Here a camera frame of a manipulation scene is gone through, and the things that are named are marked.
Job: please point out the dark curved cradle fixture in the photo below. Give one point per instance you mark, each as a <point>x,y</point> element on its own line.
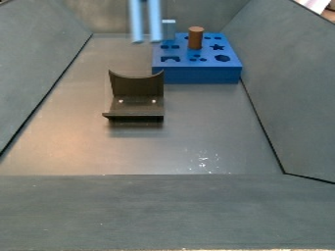
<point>138,96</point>

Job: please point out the blue shape-sorter block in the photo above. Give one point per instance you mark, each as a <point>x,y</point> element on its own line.
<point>214,64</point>

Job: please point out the light blue rectangular peg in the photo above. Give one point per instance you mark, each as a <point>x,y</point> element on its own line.
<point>169,29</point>

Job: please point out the brown cylinder peg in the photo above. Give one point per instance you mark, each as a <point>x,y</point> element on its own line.
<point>196,37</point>

